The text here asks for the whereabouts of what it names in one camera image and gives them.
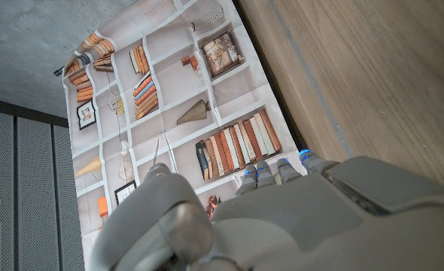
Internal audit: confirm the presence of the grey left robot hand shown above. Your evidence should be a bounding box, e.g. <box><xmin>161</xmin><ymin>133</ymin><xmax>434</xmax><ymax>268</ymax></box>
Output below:
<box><xmin>88</xmin><ymin>148</ymin><xmax>444</xmax><ymax>271</ymax></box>

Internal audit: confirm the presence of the printed bookshelf backdrop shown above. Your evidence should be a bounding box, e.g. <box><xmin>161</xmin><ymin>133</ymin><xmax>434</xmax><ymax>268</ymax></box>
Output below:
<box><xmin>62</xmin><ymin>0</ymin><xmax>308</xmax><ymax>271</ymax></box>

